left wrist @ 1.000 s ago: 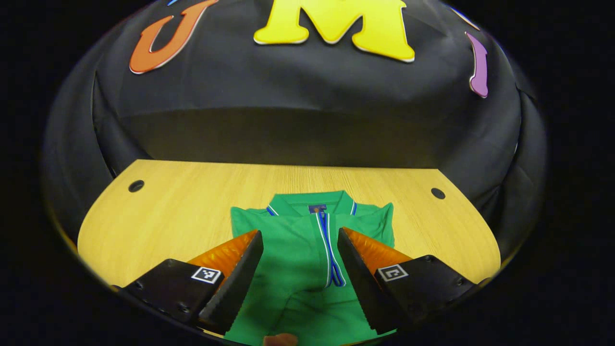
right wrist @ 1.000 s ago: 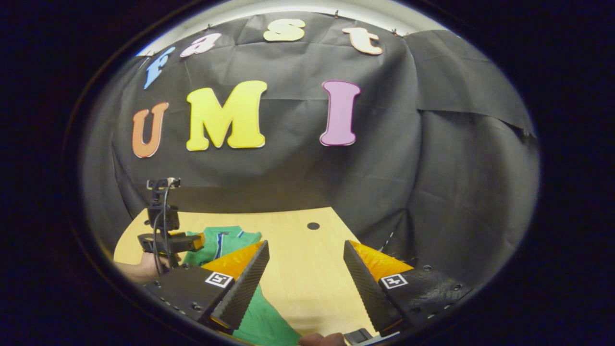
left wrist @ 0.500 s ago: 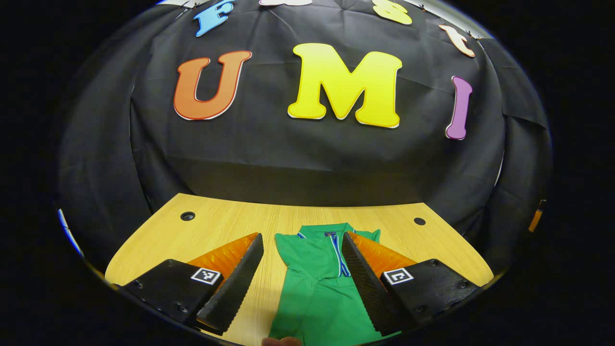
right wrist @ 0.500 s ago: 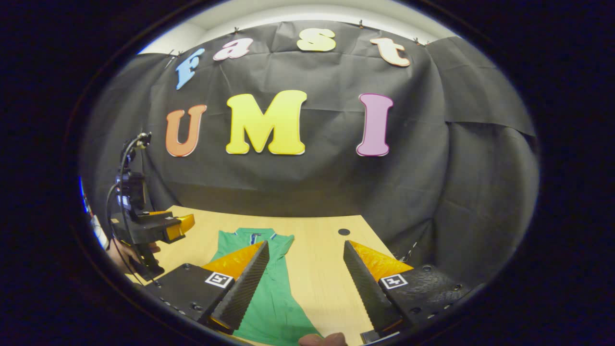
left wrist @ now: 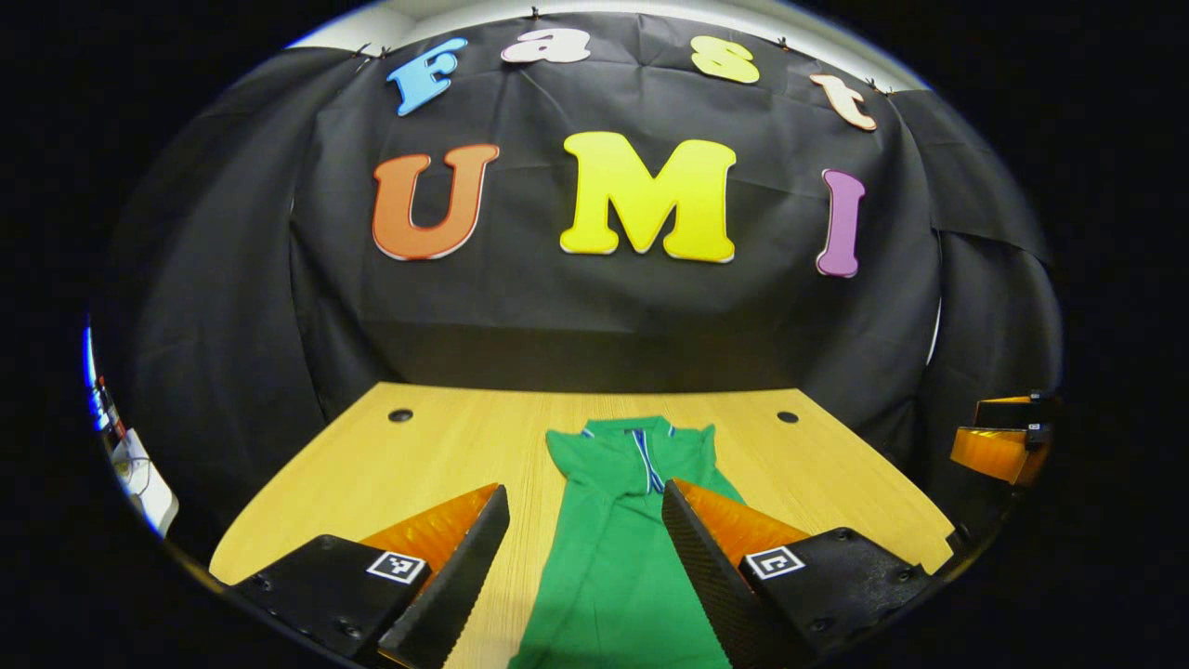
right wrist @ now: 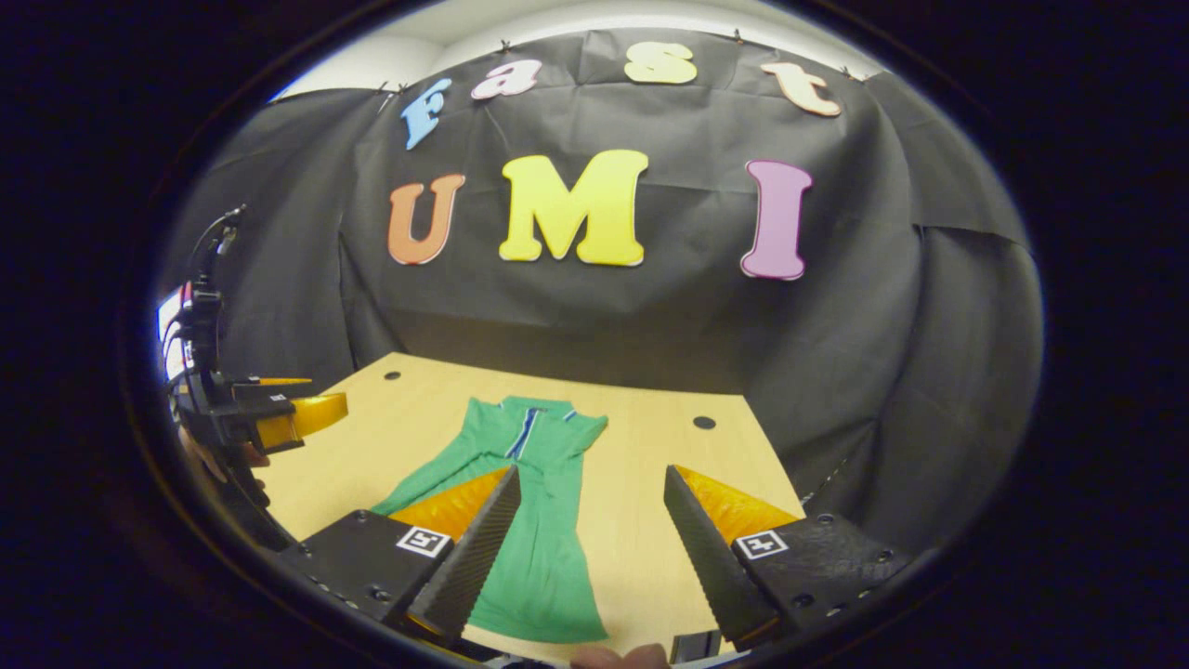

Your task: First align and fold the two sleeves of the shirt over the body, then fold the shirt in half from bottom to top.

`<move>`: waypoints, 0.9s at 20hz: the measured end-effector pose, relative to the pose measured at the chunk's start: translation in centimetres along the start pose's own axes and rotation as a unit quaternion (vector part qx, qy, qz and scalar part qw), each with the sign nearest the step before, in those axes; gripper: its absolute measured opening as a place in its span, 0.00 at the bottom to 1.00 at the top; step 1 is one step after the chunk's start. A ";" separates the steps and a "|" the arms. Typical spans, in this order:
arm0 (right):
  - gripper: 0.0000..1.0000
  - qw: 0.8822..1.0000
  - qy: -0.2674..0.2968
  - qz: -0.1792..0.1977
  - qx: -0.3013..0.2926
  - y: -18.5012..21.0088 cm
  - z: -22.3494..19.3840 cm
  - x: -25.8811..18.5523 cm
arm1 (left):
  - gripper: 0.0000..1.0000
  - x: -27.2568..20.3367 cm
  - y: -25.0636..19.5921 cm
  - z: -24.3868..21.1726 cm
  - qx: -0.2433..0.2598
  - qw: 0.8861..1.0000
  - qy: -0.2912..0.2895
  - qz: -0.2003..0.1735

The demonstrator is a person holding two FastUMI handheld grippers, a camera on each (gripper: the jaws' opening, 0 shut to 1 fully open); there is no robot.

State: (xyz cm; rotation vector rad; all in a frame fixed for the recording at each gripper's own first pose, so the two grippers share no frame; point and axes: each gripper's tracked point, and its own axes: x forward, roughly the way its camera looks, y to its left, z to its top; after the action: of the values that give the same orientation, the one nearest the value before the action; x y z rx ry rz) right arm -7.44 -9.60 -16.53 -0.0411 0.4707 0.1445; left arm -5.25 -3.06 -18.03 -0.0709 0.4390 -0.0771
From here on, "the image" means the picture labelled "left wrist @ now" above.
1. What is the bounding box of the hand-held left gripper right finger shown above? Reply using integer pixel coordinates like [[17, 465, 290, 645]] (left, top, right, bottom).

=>
[[660, 478, 934, 669]]

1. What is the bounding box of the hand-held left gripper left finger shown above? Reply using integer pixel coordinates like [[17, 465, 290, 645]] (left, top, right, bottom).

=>
[[223, 481, 512, 669]]

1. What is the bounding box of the green T-shirt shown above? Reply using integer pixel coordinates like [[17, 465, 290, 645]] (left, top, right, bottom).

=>
[[506, 415, 744, 669]]

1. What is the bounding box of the black backdrop cloth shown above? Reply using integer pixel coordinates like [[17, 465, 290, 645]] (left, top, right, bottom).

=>
[[93, 11, 1065, 558]]

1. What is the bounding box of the white equipment with cables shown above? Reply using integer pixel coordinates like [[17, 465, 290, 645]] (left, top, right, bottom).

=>
[[82, 321, 179, 538]]

